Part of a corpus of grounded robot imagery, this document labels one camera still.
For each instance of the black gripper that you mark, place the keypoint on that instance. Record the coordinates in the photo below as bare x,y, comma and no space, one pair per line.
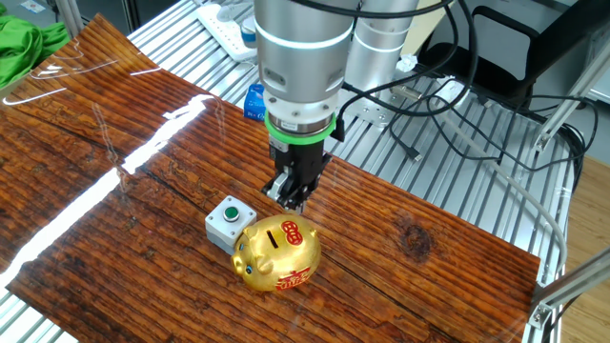
300,162

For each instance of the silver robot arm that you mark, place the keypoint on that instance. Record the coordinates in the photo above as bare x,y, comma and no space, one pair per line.
305,62

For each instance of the golden piggy bank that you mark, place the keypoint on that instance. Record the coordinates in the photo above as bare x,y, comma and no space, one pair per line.
271,257

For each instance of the grey push button box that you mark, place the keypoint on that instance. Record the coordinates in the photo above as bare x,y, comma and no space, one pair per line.
220,229

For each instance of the blue tissue pack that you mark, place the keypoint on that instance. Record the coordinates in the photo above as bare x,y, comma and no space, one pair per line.
255,102

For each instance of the wood pattern table mat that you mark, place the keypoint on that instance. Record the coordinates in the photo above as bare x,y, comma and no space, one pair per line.
381,267

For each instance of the crumpled white paper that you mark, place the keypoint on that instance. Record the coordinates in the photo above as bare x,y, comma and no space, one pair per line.
407,63
453,91

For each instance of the white power strip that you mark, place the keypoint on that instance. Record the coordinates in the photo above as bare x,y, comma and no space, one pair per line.
224,31

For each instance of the black office chair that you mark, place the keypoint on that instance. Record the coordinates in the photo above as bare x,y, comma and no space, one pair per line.
495,71

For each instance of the green cloth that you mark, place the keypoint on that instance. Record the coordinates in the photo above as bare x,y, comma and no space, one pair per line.
24,47

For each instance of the small white card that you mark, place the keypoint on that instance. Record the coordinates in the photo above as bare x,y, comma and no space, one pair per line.
33,6

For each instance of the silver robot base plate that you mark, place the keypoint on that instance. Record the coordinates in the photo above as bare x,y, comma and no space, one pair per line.
376,114

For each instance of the aluminium frame strut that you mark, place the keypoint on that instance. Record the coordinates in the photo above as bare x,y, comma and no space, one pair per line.
567,105
572,281

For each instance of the aluminium frame post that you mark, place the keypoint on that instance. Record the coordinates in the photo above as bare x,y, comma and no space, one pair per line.
70,16

